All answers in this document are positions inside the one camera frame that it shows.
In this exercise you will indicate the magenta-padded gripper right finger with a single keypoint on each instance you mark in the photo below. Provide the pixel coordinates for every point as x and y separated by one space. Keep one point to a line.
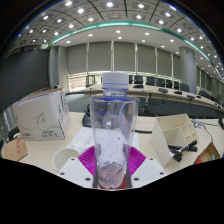
148 173

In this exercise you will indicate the white copy paper box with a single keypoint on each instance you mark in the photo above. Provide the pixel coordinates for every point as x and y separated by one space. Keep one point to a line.
38 116

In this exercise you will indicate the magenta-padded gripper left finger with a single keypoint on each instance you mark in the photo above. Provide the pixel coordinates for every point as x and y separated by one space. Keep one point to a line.
75 173

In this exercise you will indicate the group of ceiling lights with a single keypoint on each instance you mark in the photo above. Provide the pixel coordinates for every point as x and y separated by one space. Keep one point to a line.
110 4

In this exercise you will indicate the white cup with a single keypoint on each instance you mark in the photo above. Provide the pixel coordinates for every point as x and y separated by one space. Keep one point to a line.
63 158

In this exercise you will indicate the white paper sheet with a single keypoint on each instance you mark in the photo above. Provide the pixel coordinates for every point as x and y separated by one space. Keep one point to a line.
81 140

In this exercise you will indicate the flat brown cardboard sheet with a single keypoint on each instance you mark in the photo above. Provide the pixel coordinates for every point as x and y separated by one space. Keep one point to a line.
14 150

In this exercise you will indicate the long curved conference desk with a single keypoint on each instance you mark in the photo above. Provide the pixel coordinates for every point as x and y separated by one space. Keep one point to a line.
160 100

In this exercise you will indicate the black microphone base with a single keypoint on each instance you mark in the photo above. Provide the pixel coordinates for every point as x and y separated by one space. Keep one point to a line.
221 123

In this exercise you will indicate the clear plastic water bottle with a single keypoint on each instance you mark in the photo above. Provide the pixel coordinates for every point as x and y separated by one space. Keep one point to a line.
113 140

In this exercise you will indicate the black desk phone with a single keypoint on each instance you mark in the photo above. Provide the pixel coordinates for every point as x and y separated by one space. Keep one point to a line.
86 118

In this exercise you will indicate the beige open organizer box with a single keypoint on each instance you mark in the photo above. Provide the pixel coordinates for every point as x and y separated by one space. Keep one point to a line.
163 133

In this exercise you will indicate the group of black office chairs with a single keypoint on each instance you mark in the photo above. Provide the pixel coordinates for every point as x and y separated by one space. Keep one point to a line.
150 80

